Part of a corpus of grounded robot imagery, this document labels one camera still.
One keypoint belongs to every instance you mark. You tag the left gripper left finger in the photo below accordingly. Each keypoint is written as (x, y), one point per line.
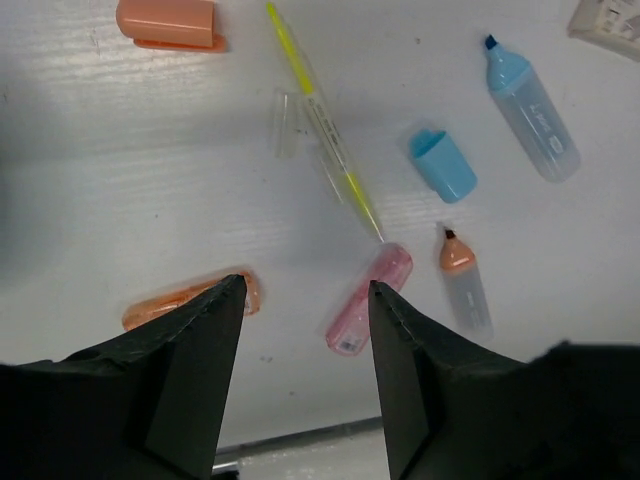
(147, 404)

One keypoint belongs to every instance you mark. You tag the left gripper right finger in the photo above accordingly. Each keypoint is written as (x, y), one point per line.
(452, 409)

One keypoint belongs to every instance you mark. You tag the yellow clear pen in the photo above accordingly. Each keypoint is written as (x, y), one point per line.
(337, 162)

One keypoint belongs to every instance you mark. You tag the orange tip highlighter body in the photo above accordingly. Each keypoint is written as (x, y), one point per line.
(463, 284)

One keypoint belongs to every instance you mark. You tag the pink correction tape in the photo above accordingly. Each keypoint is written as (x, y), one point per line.
(348, 331)

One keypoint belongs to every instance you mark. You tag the blue marker cap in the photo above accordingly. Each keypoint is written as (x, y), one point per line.
(441, 164)

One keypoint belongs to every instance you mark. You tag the clear pen cap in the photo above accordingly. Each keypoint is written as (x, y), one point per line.
(285, 124)

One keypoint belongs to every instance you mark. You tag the blue highlighter body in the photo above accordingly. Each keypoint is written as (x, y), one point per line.
(528, 110)

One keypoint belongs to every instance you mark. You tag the orange marker cap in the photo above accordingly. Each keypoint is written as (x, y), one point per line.
(175, 25)

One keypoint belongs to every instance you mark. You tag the small white eraser box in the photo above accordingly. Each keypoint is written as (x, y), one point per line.
(610, 24)

